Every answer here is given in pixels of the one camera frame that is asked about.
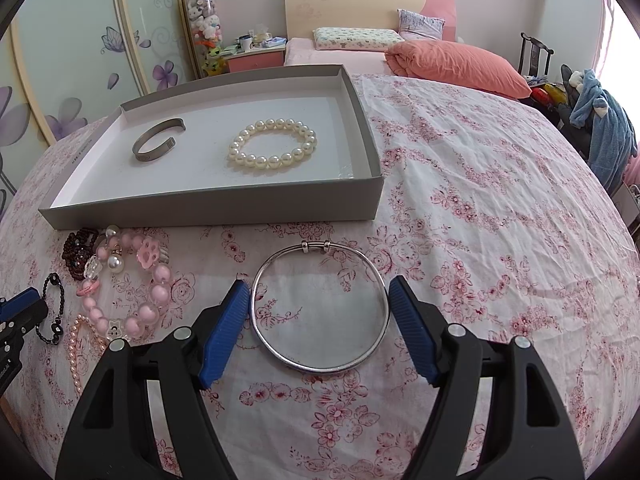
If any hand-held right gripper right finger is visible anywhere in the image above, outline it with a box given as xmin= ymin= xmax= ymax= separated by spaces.
xmin=388 ymin=276 xmax=586 ymax=480

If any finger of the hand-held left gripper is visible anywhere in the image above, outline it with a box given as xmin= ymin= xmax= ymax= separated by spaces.
xmin=0 ymin=287 xmax=49 ymax=336
xmin=0 ymin=329 xmax=24 ymax=403

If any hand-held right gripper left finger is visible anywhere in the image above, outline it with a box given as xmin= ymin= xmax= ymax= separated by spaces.
xmin=55 ymin=279 xmax=251 ymax=480

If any pink pearl strand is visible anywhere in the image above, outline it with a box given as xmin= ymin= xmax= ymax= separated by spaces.
xmin=69 ymin=314 xmax=108 ymax=393

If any dark red bead bracelet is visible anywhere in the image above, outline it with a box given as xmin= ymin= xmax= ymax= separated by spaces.
xmin=61 ymin=227 xmax=101 ymax=277

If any pink bead charm bracelet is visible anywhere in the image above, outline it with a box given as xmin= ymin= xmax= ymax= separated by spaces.
xmin=75 ymin=225 xmax=173 ymax=343

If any silver bangle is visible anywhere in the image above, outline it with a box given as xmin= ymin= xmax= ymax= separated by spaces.
xmin=250 ymin=241 xmax=391 ymax=373

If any grey shallow cardboard box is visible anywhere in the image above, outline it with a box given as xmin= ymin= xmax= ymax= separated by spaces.
xmin=37 ymin=64 xmax=385 ymax=231

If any pink floral bedsheet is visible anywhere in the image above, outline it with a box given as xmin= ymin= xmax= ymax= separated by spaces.
xmin=0 ymin=72 xmax=640 ymax=480

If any folded orange quilt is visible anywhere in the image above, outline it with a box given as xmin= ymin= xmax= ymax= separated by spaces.
xmin=384 ymin=40 xmax=532 ymax=100

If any floral sliding door wardrobe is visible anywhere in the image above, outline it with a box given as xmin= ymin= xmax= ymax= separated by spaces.
xmin=0 ymin=0 xmax=201 ymax=221

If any pink curtain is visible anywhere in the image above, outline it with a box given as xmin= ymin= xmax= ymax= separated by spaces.
xmin=600 ymin=0 xmax=640 ymax=186

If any pile of colourful clothes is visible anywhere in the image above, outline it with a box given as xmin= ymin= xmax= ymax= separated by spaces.
xmin=527 ymin=76 xmax=572 ymax=112

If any blue plush garment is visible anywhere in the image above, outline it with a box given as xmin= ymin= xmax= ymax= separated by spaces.
xmin=570 ymin=69 xmax=638 ymax=191

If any pink and cream nightstand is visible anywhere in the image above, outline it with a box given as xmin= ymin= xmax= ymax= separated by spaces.
xmin=226 ymin=42 xmax=287 ymax=75

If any pink bed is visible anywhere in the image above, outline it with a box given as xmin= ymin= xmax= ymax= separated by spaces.
xmin=284 ymin=37 xmax=401 ymax=78

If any cream patterned pillow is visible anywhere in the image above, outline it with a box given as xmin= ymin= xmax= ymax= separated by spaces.
xmin=312 ymin=26 xmax=407 ymax=52

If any dark wooden chair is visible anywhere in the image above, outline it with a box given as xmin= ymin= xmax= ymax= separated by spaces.
xmin=517 ymin=32 xmax=555 ymax=78

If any purple floral pillow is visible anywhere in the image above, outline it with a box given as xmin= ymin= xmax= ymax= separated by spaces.
xmin=397 ymin=8 xmax=446 ymax=41

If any clear plush toy tube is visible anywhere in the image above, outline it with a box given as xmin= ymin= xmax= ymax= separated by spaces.
xmin=182 ymin=0 xmax=228 ymax=78

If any cream and pink headboard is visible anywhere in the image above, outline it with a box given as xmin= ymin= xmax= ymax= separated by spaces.
xmin=284 ymin=0 xmax=458 ymax=43

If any white pearl bracelet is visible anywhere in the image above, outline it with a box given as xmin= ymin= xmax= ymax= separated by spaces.
xmin=228 ymin=118 xmax=317 ymax=170

